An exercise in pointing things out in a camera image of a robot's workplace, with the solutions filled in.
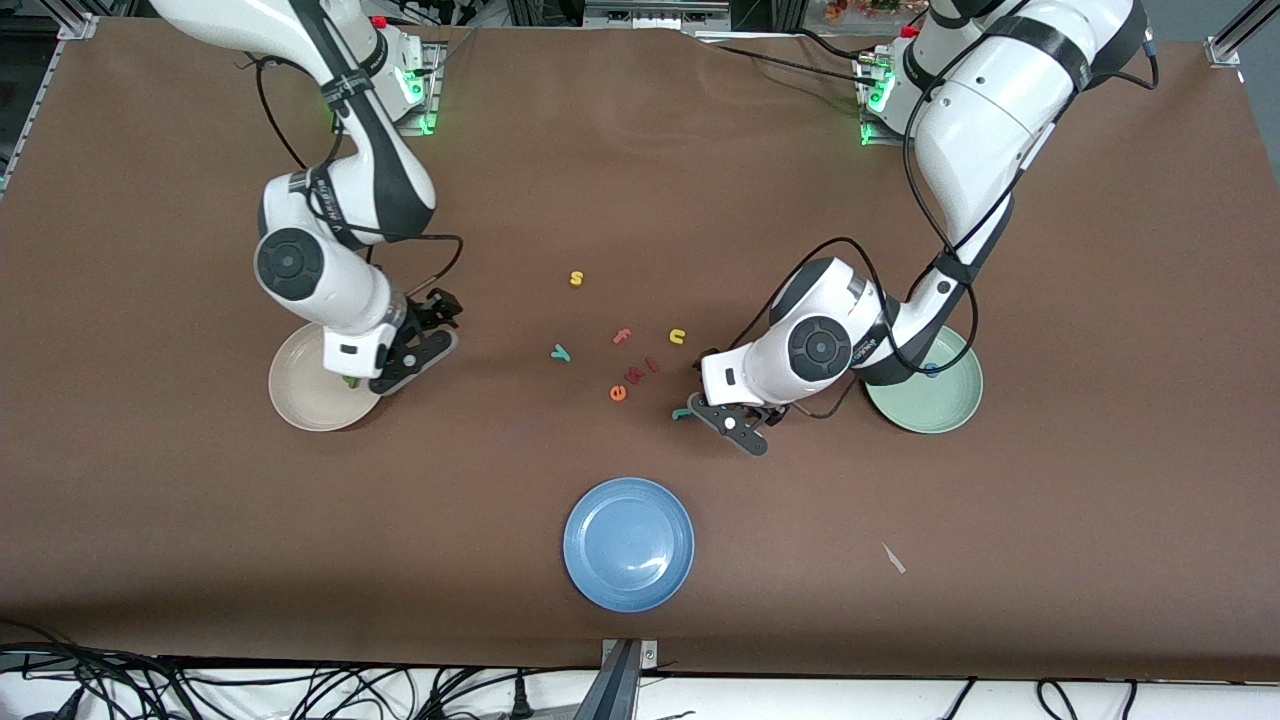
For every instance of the brown table cover sheet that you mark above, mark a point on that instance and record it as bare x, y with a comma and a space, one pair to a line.
200, 520

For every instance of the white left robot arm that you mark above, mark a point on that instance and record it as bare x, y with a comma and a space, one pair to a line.
990, 130

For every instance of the beige round plate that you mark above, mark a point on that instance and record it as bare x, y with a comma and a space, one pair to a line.
300, 395

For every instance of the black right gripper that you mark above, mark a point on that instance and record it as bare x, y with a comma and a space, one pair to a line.
433, 309

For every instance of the metal table edge bracket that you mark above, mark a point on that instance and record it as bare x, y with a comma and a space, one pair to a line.
620, 685

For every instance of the small white paper scrap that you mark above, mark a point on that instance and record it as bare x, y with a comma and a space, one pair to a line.
893, 558

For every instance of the aluminium frame structure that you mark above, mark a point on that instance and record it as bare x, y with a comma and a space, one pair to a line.
655, 15

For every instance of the orange decorative flowers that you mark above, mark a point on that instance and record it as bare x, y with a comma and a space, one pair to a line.
850, 10

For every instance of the aluminium side rail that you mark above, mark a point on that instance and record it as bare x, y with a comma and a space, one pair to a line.
78, 27

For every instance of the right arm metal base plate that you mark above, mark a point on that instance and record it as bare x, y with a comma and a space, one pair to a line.
430, 100

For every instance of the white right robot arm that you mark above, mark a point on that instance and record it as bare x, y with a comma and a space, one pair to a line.
330, 290

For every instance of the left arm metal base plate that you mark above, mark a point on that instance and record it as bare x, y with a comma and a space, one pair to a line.
885, 143

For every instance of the aluminium corner profile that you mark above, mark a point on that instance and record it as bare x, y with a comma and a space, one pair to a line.
1225, 45

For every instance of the blue round plate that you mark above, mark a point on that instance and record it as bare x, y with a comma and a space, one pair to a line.
628, 545

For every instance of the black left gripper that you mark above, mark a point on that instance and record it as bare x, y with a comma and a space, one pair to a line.
703, 354

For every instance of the green round plate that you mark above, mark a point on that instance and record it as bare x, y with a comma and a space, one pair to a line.
940, 400

